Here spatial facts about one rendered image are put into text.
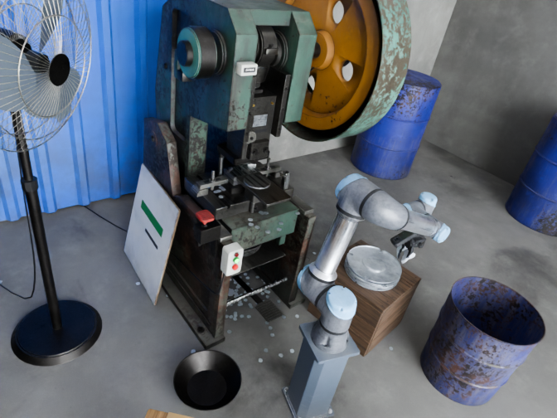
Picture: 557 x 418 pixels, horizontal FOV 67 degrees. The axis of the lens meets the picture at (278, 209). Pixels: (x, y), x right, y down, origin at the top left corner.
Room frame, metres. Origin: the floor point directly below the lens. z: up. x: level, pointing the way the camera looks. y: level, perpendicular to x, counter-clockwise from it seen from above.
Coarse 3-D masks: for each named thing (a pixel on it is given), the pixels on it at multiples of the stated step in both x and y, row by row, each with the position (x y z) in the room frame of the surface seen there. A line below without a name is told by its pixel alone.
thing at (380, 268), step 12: (360, 252) 1.81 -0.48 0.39; (372, 252) 1.84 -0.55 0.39; (384, 252) 1.86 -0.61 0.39; (348, 264) 1.69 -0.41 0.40; (360, 264) 1.72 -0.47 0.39; (372, 264) 1.73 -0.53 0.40; (384, 264) 1.75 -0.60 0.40; (396, 264) 1.77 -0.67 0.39; (372, 276) 1.64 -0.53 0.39; (384, 276) 1.65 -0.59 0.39; (396, 276) 1.67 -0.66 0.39
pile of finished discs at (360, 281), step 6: (348, 270) 1.68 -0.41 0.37; (354, 276) 1.63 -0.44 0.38; (360, 276) 1.63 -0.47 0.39; (366, 276) 1.64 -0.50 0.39; (360, 282) 1.60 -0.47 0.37; (366, 282) 1.59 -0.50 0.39; (372, 282) 1.60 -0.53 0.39; (396, 282) 1.64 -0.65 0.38; (366, 288) 1.59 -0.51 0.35; (372, 288) 1.59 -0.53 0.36; (378, 288) 1.59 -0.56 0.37; (384, 288) 1.59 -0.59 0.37; (390, 288) 1.63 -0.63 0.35
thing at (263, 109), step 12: (264, 96) 1.72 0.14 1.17; (276, 96) 1.77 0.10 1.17; (264, 108) 1.73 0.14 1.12; (252, 120) 1.69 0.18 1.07; (264, 120) 1.73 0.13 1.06; (228, 132) 1.75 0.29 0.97; (252, 132) 1.68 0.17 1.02; (264, 132) 1.74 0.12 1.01; (228, 144) 1.74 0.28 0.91; (240, 144) 1.67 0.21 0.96; (252, 144) 1.66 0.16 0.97; (264, 144) 1.71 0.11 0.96; (240, 156) 1.67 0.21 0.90; (252, 156) 1.67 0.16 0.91; (264, 156) 1.72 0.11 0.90
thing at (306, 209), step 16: (304, 208) 1.75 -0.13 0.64; (304, 224) 1.72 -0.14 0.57; (272, 240) 1.87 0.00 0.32; (288, 240) 1.79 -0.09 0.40; (304, 240) 1.71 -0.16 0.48; (288, 256) 1.76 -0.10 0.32; (304, 256) 1.73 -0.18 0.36; (256, 272) 1.93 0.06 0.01; (272, 272) 1.85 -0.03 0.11; (288, 272) 1.74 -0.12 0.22; (272, 288) 1.82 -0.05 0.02; (288, 288) 1.72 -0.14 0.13; (288, 304) 1.70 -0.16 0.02
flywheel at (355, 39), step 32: (288, 0) 2.19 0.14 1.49; (320, 0) 2.08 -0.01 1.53; (352, 0) 1.94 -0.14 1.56; (320, 32) 2.01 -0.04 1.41; (352, 32) 1.91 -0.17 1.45; (320, 64) 1.97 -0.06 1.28; (352, 64) 1.88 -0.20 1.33; (320, 96) 1.99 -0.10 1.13; (352, 96) 1.80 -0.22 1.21; (320, 128) 1.91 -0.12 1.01
